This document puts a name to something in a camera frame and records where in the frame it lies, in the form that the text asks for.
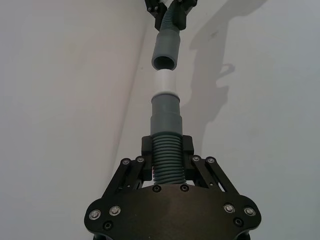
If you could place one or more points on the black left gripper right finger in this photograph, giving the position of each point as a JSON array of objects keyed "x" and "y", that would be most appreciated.
[{"x": 188, "y": 150}]

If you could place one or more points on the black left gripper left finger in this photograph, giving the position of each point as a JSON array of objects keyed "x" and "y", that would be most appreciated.
[{"x": 147, "y": 150}]

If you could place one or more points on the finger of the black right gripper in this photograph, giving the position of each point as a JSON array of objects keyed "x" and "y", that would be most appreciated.
[
  {"x": 181, "y": 17},
  {"x": 157, "y": 15}
]

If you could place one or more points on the white plastic pipe connector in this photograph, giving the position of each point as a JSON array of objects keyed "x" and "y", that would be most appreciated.
[{"x": 165, "y": 81}]

